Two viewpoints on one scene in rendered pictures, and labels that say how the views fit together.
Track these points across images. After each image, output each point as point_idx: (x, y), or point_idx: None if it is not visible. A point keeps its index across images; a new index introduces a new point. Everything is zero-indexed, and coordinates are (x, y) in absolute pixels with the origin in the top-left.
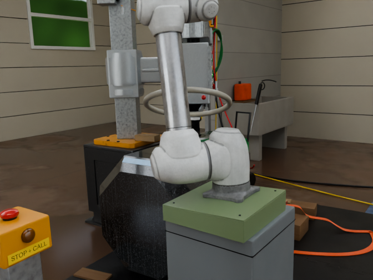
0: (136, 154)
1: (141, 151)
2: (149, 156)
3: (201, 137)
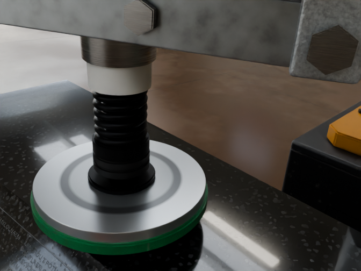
0: (60, 90)
1: (86, 97)
2: (9, 99)
3: (53, 183)
